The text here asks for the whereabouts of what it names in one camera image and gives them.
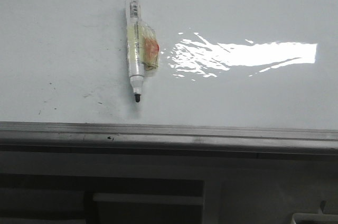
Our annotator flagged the white whiteboard marker with tape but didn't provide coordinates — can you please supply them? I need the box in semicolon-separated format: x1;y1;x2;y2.
125;0;159;102

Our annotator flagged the white plastic tray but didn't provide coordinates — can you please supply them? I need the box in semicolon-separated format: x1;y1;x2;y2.
290;200;337;224

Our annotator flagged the white whiteboard with metal frame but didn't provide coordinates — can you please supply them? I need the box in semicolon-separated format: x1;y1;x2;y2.
1;0;337;155

